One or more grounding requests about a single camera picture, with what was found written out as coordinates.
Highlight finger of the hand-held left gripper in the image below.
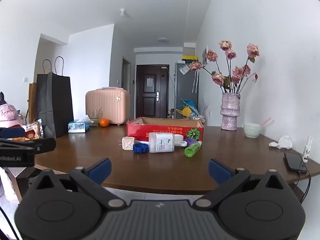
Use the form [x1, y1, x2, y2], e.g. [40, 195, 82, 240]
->
[0, 127, 26, 138]
[0, 138, 56, 153]

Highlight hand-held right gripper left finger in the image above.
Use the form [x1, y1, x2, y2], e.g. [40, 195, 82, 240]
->
[32, 158, 126, 210]

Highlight crumpled white tissue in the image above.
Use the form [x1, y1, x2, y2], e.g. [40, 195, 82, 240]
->
[269, 135, 293, 150]

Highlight blue bottle cap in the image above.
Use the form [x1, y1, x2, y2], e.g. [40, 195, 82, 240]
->
[133, 144, 150, 154]

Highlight red cardboard box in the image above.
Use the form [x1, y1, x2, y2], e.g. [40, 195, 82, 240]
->
[126, 117, 204, 143]

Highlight black charging cable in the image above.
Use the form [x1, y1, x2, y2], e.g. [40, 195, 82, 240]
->
[295, 169, 312, 204]

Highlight pink suitcase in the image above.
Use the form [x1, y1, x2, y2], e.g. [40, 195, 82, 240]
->
[85, 87, 131, 125]

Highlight black smartphone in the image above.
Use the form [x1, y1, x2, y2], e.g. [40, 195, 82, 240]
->
[284, 152, 308, 173]

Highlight clear drinking glass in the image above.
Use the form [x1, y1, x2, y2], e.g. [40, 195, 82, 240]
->
[86, 109, 102, 127]

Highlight blue tissue pack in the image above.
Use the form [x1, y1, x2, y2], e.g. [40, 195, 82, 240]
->
[68, 115, 94, 133]

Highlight white pill bottle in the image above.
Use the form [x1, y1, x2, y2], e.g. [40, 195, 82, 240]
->
[148, 132, 175, 153]

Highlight pale green bowl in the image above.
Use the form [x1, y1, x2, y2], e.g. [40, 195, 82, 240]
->
[243, 123, 262, 138]

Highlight blue plastic item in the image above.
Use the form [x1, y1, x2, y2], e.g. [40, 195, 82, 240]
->
[180, 99, 198, 110]

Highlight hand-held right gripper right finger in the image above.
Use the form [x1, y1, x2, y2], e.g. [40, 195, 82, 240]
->
[195, 158, 288, 210]

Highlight small white spray bottle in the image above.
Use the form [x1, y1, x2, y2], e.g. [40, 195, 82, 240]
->
[302, 136, 313, 163]

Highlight beige cube block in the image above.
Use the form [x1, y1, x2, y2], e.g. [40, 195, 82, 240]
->
[122, 137, 136, 151]

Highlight pink hat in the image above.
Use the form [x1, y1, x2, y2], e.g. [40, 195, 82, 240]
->
[0, 104, 25, 128]

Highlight dark brown entrance door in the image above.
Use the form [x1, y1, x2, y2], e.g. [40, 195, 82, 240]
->
[136, 64, 170, 119]

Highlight yellow plastic item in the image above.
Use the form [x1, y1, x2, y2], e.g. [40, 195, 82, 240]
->
[175, 106, 191, 118]

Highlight black paper bag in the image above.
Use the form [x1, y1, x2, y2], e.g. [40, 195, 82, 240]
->
[36, 56, 74, 138]

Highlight grey refrigerator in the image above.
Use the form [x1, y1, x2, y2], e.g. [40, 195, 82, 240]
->
[174, 61, 199, 118]

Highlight silver snack packet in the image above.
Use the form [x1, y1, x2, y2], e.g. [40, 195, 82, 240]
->
[24, 119, 44, 140]

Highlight pink ceramic vase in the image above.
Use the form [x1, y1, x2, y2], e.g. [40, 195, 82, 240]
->
[220, 92, 241, 131]

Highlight red snack package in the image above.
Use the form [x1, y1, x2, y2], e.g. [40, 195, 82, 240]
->
[24, 130, 40, 140]

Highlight white interior door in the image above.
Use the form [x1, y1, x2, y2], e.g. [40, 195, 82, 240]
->
[122, 56, 132, 90]

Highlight dried pink roses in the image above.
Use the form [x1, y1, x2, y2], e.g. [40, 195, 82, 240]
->
[189, 40, 260, 94]

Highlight green spray bottle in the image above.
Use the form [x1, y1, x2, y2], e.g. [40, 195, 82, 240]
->
[184, 141, 202, 158]

